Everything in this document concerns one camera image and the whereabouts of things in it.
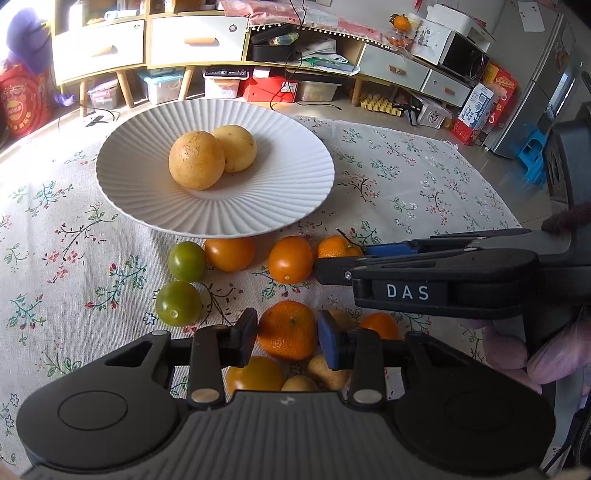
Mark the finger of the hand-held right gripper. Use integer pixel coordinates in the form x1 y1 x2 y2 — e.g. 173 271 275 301
315 250 540 286
364 228 543 257

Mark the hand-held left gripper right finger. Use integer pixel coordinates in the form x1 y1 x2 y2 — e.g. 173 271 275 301
318 310 481 403

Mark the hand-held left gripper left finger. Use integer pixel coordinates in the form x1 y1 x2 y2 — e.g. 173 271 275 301
105 308 258 402

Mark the orange mandarin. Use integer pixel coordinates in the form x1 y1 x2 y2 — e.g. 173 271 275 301
257 300 319 361
317 234 365 260

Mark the brown kiwi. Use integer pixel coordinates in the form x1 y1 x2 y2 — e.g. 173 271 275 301
307 354 352 390
281 375 319 393

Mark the yellow-green tomato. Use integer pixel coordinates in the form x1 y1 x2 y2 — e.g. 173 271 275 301
225 355 284 394

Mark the orange tomato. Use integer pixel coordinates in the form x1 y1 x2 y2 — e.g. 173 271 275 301
204 236 256 273
359 312 400 341
268 236 315 284

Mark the white ribbed plate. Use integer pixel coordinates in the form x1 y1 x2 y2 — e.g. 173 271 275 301
95 98 335 239

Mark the person's right forearm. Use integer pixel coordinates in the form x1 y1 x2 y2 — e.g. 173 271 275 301
541 202 591 233

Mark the person's right hand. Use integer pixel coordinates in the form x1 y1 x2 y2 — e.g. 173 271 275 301
480 316 591 397

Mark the green tomato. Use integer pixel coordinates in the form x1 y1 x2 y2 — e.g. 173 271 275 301
155 280 202 328
168 241 206 282

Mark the white printed box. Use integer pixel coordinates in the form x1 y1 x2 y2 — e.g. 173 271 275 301
416 99 451 129

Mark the blue plastic stool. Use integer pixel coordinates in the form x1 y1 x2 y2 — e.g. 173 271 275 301
515 128 549 188

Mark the yellow egg tray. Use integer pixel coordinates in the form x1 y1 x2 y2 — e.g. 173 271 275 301
359 89 403 116

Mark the large yellow grapefruit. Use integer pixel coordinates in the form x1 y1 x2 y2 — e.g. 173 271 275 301
168 130 226 191
211 124 258 174

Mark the low wooden cabinet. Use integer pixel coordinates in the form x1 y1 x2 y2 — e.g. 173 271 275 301
249 23 474 108

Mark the blue and white carton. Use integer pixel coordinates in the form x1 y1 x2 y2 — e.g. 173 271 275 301
451 83 496 146

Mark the clear plastic storage box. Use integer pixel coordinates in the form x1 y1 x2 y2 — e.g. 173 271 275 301
87 78 122 110
295 80 339 103

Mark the white low cabinet drawer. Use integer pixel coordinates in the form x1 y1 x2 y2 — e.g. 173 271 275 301
358 44 432 92
421 69 472 96

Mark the red flat box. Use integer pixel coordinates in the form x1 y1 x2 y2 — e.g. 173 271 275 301
242 75 300 103

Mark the red carton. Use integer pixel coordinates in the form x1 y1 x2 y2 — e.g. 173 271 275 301
480 62 519 127

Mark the stack of papers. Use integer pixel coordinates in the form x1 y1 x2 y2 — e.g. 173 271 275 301
298 39 362 75

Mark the black microwave oven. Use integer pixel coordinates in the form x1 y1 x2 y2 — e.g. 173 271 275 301
438 32 491 87

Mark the silver refrigerator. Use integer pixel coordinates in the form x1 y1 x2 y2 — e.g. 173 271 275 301
485 0 580 160

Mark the white illustrated box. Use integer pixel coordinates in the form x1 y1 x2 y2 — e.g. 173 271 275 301
410 21 451 65

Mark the white plastic storage box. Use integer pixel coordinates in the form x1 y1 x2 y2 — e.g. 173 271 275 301
203 69 250 99

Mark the black box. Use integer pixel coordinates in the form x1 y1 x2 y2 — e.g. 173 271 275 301
252 24 298 63

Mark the pink lace cloth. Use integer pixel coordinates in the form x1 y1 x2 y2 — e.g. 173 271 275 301
219 0 398 47

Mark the teal-lid plastic storage box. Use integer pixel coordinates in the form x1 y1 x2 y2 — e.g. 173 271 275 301
141 68 184 104

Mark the tall wooden cabinet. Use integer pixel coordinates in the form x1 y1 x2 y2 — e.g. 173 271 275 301
50 0 252 108

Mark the red round-patterned gift box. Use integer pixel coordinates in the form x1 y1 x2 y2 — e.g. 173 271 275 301
0 65 51 137

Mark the purple plush toy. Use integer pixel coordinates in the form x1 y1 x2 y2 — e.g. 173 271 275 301
7 9 77 106

